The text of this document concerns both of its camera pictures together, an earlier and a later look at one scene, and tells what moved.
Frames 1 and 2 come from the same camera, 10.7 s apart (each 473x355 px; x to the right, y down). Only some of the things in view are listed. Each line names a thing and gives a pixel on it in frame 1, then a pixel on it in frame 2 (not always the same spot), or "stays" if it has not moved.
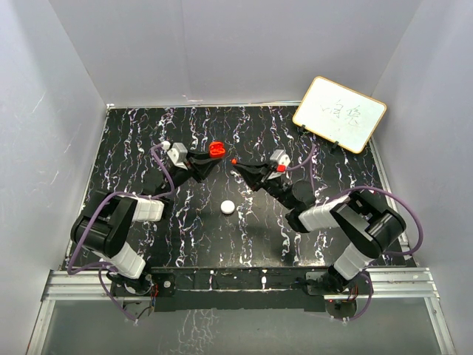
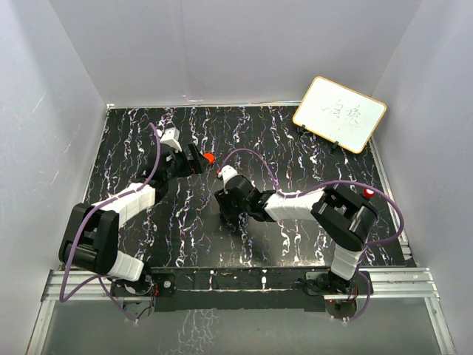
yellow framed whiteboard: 339,113 stays
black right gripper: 257,175 to 224,197
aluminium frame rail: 392,283 stays
